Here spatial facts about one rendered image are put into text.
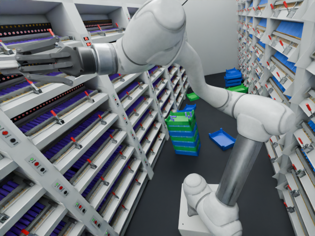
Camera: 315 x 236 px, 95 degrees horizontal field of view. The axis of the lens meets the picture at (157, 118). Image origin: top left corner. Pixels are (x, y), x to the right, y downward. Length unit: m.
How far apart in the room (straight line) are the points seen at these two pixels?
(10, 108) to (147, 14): 0.75
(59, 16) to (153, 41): 1.03
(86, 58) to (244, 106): 0.62
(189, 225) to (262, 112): 0.85
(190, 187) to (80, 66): 0.86
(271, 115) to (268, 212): 1.05
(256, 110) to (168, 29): 0.49
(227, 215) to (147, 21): 0.87
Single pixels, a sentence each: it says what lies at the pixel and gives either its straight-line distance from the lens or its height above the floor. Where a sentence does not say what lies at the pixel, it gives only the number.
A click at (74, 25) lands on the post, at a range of 1.25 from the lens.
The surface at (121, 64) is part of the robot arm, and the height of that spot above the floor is 1.36.
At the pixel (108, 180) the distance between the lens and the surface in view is 1.33.
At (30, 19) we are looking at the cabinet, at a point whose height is 1.71.
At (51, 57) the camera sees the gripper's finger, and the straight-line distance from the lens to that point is 0.48.
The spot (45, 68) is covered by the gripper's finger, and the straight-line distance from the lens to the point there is 0.47.
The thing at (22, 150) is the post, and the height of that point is 1.14.
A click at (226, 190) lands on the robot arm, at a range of 0.87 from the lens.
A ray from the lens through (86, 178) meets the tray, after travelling 1.16.
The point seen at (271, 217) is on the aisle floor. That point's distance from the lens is 1.58.
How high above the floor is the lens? 1.40
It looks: 28 degrees down
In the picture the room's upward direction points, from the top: 19 degrees counter-clockwise
